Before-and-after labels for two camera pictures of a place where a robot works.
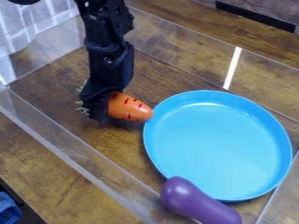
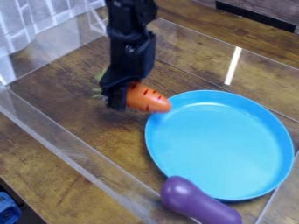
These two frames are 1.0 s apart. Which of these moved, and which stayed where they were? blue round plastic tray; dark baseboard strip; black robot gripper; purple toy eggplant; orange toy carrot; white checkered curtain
Moved: orange toy carrot; black robot gripper
Stayed: dark baseboard strip; purple toy eggplant; blue round plastic tray; white checkered curtain
